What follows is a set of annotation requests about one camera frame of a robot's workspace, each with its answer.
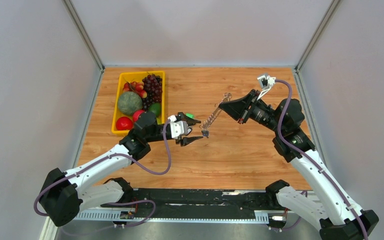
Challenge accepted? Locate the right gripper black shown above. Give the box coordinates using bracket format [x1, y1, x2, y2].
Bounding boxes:
[217, 89, 284, 135]

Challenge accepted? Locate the clear keyring holder with rings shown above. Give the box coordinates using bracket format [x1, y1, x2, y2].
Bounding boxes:
[200, 92, 232, 131]

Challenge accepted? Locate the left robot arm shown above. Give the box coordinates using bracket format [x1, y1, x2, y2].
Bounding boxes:
[33, 112, 200, 227]

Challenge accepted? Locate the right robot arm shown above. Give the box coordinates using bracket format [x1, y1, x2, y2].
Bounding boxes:
[218, 89, 379, 240]

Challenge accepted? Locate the green key tag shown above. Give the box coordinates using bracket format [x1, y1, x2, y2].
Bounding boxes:
[185, 113, 195, 119]

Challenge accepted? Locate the green lime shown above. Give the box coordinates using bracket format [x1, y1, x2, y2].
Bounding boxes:
[147, 102, 162, 118]

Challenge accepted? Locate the red apple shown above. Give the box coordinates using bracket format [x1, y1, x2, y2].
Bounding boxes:
[132, 109, 145, 122]

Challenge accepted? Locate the purple grape bunch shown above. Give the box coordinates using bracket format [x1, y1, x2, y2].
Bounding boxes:
[142, 73, 163, 111]

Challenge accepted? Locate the yellow plastic bin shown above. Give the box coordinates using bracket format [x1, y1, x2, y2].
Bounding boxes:
[111, 70, 166, 136]

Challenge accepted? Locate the red tomato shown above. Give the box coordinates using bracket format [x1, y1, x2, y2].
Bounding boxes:
[115, 116, 133, 131]

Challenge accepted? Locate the green melon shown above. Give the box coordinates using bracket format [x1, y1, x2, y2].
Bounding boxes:
[117, 91, 143, 116]

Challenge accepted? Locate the red peaches cluster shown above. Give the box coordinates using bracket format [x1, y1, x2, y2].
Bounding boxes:
[122, 81, 148, 99]

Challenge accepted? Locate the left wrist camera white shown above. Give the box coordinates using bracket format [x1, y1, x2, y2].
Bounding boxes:
[167, 114, 193, 138]

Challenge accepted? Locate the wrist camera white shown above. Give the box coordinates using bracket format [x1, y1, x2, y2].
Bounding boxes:
[167, 114, 193, 138]
[257, 73, 277, 99]

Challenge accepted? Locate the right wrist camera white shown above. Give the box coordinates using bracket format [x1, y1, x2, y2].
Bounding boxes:
[257, 73, 277, 99]

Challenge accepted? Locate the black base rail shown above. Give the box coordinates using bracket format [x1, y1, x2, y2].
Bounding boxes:
[100, 188, 287, 220]

